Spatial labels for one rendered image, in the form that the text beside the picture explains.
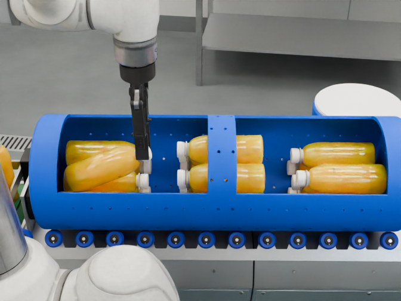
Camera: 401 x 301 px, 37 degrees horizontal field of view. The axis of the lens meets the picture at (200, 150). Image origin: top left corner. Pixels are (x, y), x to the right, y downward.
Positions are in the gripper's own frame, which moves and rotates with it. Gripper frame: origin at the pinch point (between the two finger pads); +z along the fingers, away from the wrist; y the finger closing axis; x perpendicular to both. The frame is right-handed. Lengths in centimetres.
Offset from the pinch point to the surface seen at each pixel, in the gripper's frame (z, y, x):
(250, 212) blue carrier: 13.7, -8.7, -24.6
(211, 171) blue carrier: 4.3, -5.9, -15.7
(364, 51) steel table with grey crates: 93, 250, -120
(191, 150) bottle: 5.0, 3.7, -11.1
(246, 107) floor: 121, 226, -41
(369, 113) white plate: 19, 44, -65
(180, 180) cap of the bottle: 10.1, -1.5, -8.5
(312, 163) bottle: 11.6, 7.8, -41.1
